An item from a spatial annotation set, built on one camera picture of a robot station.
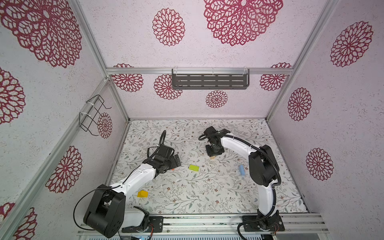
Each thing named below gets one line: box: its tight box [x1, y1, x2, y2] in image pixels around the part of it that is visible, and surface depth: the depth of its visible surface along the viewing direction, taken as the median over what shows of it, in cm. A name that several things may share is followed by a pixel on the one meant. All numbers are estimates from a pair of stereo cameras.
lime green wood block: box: [189, 164, 200, 172], surface depth 96 cm
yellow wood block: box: [137, 190, 149, 198], surface depth 85 cm
